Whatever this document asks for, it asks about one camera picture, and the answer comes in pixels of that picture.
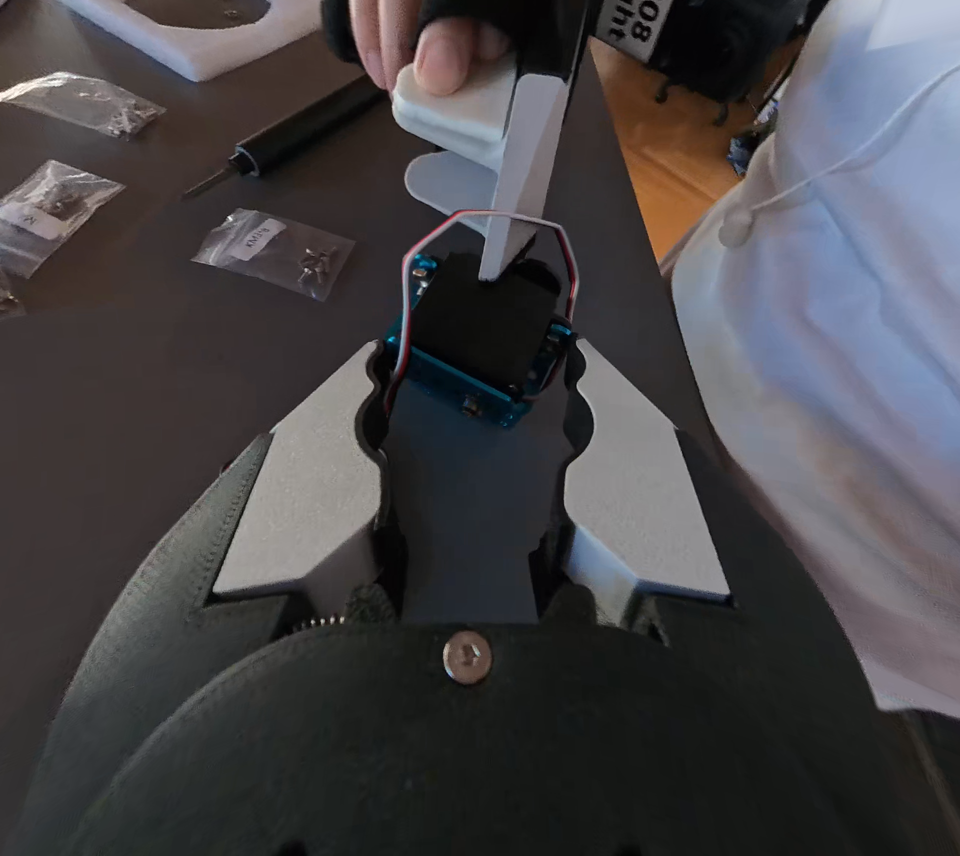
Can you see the person's white shirt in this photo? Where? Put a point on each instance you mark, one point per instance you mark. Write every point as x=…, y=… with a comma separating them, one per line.
x=825, y=346

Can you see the black servo with blue bracket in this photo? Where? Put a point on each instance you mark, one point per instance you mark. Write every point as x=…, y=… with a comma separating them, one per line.
x=472, y=316

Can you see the white earbud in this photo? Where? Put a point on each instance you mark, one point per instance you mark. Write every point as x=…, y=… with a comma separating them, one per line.
x=735, y=228

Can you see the clear plastic screw bag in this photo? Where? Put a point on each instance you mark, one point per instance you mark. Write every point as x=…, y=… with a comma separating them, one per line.
x=90, y=99

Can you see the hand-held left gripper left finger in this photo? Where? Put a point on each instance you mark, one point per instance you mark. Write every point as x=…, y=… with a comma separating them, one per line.
x=300, y=496

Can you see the long clear screw bag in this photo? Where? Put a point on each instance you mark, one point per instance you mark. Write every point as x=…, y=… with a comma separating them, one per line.
x=52, y=211

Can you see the dark desk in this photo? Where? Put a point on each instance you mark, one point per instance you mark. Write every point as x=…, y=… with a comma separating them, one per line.
x=187, y=361

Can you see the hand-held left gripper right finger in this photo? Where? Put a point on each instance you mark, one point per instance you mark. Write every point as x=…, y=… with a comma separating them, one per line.
x=645, y=496

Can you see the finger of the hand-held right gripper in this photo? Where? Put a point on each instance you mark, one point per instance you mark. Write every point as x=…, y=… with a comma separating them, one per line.
x=525, y=159

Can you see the clear screw bag white label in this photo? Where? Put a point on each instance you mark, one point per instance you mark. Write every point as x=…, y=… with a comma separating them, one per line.
x=255, y=245

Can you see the black screwdriver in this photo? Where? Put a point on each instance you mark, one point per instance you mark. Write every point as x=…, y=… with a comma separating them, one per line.
x=300, y=129

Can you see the bag full of screws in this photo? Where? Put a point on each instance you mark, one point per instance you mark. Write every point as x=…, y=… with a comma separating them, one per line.
x=9, y=301

